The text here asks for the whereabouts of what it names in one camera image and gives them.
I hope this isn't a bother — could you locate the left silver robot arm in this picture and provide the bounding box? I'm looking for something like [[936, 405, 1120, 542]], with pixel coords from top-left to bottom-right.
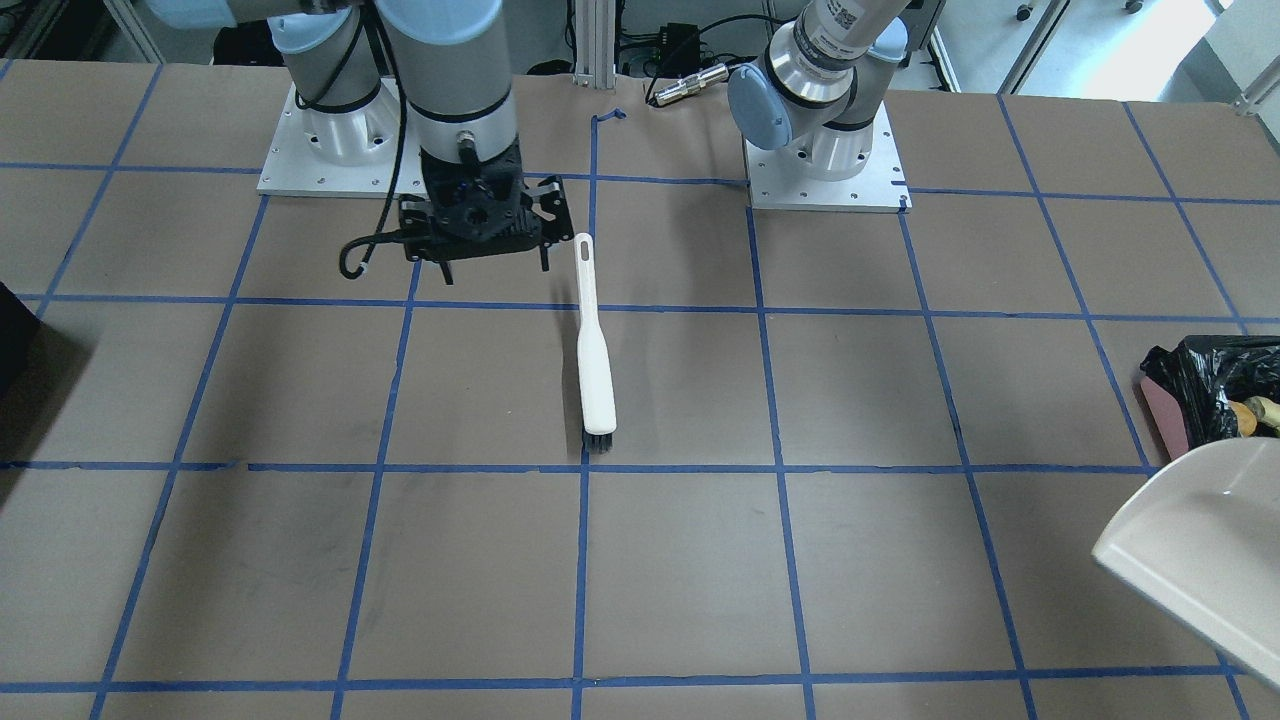
[[728, 1, 909, 151]]

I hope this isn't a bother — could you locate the black lined bin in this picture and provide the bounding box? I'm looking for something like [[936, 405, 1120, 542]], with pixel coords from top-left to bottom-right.
[[1, 283, 41, 397], [1139, 334, 1279, 460]]

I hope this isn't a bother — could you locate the white plastic dustpan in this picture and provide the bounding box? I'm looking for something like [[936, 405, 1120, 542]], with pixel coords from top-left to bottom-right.
[[1091, 437, 1279, 689]]

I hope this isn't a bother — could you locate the silver cable connector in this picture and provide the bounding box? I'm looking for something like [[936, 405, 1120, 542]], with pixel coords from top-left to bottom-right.
[[646, 63, 731, 108]]

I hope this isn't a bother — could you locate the aluminium frame post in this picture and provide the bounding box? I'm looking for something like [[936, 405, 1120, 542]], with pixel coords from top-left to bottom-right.
[[572, 0, 618, 91]]

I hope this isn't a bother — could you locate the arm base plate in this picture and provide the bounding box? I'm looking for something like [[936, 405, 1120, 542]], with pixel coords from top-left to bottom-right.
[[257, 78, 401, 199], [742, 102, 913, 214]]

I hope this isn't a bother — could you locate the white hand brush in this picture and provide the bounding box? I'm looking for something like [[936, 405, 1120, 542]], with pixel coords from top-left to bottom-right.
[[573, 233, 617, 454]]

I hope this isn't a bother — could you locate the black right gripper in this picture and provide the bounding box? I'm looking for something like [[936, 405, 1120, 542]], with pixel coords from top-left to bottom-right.
[[398, 141, 566, 287]]

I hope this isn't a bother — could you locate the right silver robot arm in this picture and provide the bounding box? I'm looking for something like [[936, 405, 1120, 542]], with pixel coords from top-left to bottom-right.
[[148, 1, 576, 284]]

